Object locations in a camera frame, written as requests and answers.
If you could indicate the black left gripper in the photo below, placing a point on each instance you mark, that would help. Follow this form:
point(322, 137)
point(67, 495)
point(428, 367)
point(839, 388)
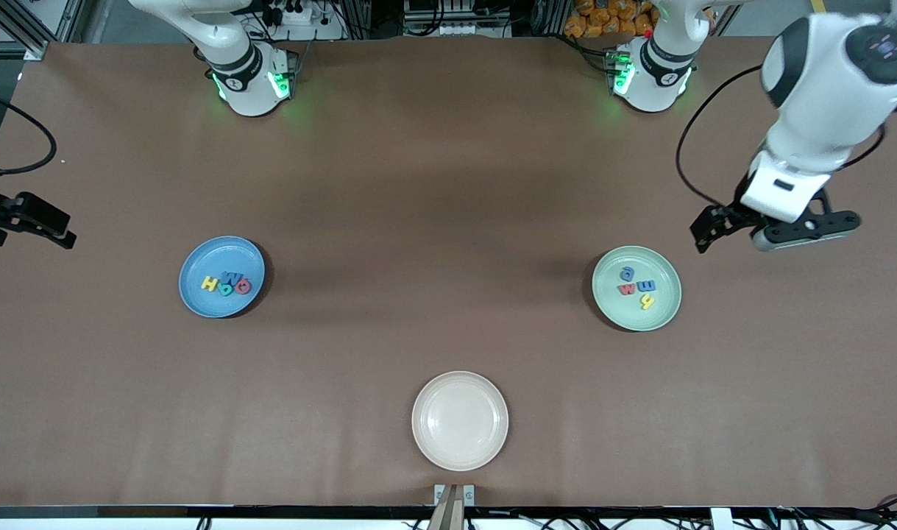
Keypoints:
point(722, 220)

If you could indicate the blue lowercase letter m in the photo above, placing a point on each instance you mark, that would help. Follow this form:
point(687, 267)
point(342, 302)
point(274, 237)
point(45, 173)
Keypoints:
point(647, 285)

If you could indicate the yellow lowercase letter y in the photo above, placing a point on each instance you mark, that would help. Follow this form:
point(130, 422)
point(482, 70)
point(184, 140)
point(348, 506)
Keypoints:
point(647, 301)

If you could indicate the red lowercase letter w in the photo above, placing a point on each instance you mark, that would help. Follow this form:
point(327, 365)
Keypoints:
point(626, 290)

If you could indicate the yellow uppercase letter H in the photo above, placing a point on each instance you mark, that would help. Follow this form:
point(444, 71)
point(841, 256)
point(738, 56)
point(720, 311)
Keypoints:
point(210, 284)

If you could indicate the blue uppercase letter M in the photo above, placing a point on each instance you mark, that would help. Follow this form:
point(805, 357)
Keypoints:
point(231, 277)

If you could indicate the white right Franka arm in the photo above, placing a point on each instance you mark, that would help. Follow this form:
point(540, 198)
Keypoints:
point(242, 66)

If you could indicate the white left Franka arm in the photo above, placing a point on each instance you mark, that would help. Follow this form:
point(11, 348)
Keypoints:
point(823, 110)

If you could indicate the green round plate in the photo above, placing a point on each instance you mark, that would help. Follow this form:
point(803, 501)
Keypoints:
point(654, 261)

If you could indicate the blue round plate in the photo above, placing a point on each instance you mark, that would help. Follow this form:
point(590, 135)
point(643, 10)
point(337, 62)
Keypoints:
point(213, 258)

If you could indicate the beige round plate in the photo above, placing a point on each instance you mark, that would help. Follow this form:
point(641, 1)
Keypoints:
point(459, 421)

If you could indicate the brown table cover mat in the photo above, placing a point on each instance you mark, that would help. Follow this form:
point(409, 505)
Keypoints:
point(124, 405)

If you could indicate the orange toy pile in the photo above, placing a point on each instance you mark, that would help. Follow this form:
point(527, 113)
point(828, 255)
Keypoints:
point(603, 18)

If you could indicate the white power strip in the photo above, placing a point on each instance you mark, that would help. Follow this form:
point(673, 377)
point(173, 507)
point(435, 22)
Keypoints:
point(297, 15)
point(459, 29)

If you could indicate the aluminium frame profile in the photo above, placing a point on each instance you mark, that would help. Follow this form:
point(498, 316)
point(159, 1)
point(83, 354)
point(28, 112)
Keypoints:
point(36, 44)

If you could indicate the metal mounting bracket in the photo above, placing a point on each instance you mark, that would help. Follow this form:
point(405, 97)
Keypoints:
point(454, 508)

